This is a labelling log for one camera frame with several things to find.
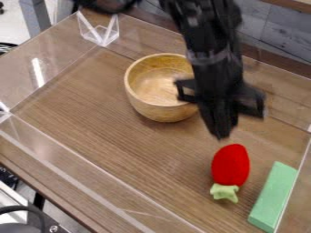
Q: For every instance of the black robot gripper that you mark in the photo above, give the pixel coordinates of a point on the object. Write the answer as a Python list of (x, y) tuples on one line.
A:
[(222, 104)]

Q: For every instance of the red felt strawberry green leaves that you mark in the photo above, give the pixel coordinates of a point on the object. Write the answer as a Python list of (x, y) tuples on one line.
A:
[(230, 172)]

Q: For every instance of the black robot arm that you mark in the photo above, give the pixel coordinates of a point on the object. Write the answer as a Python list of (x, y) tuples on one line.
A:
[(216, 89)]

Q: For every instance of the light wooden bowl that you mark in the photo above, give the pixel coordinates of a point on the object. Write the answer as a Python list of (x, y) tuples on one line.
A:
[(150, 88)]

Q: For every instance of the green rectangular foam block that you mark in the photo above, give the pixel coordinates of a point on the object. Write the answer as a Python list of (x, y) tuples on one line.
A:
[(271, 201)]

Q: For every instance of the clear acrylic enclosure wall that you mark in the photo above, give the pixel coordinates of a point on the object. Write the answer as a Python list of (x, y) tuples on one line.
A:
[(124, 174)]

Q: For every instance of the black metal bracket with bolt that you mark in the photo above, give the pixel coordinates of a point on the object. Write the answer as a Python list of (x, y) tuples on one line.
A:
[(43, 220)]

